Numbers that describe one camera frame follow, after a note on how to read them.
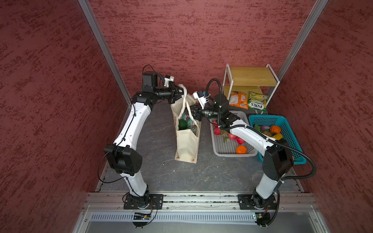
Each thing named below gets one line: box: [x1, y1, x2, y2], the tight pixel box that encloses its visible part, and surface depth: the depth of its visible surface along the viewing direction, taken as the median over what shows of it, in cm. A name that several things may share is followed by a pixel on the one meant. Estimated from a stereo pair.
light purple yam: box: [260, 125, 271, 130], surface depth 105 cm
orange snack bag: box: [228, 90, 249, 110], surface depth 99 cm
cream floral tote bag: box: [170, 83, 202, 164], surface depth 74 cm
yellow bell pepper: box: [272, 133, 284, 141], surface depth 98 cm
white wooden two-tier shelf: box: [221, 63, 281, 104], surface depth 93 cm
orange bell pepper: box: [270, 125, 282, 134], surface depth 100 cm
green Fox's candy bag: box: [247, 91, 269, 112], surface depth 99 cm
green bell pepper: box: [178, 118, 188, 131], surface depth 92 cm
